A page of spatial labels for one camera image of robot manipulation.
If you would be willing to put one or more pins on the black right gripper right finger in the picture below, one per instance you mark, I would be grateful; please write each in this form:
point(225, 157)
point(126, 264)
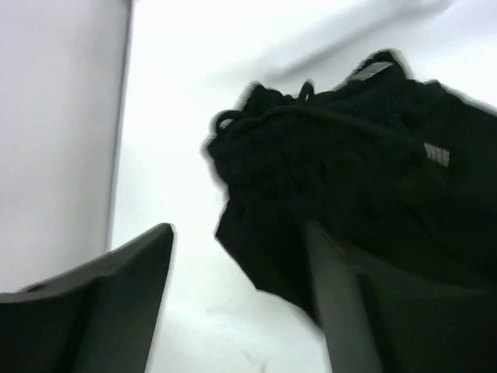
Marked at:
point(377, 317)

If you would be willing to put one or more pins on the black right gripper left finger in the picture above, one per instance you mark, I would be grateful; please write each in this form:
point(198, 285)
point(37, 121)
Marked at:
point(98, 317)

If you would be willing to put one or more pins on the black trousers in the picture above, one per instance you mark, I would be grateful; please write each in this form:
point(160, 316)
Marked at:
point(404, 169)

